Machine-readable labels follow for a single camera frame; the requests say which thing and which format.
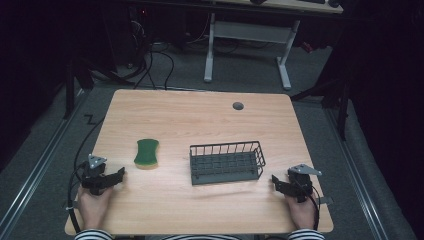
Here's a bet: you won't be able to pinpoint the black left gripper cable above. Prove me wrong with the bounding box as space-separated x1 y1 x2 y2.
66 117 106 234

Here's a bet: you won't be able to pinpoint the dark computer tower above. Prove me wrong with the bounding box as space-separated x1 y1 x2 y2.
108 5 152 69

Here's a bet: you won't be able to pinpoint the grey wire basket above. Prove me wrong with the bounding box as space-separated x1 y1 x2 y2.
189 140 267 186

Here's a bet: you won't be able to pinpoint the person's striped torso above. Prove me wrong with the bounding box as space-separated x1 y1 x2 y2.
159 234 242 240

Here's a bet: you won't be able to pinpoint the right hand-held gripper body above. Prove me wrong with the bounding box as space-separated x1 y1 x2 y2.
287 163 323 204

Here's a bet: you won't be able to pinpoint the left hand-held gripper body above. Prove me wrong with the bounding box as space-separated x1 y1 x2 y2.
80 153 108 196

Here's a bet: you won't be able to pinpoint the person's right hand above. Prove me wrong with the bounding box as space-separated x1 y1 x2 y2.
284 194 318 232

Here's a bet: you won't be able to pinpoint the metal floor rail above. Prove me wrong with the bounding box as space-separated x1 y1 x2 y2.
324 105 392 240
0 89 88 236

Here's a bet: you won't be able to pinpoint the black metal stand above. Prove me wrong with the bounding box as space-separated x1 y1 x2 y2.
62 55 136 121
289 74 352 142

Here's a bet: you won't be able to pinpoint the black floor cables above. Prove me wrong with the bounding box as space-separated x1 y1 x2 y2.
132 41 177 92

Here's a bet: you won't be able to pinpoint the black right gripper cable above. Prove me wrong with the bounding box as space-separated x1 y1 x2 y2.
299 181 322 232

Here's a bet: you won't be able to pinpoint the white-framed desk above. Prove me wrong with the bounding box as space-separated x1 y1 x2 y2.
203 0 345 91

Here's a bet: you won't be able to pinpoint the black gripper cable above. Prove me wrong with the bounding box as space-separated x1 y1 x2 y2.
66 117 106 234
299 181 322 232

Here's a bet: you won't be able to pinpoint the small red object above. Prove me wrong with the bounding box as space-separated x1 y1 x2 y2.
300 41 315 55

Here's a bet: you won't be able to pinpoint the person's left hand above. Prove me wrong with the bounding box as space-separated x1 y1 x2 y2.
76 185 115 232

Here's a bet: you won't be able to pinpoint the green and yellow sponge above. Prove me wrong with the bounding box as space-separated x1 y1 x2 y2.
133 138 160 170

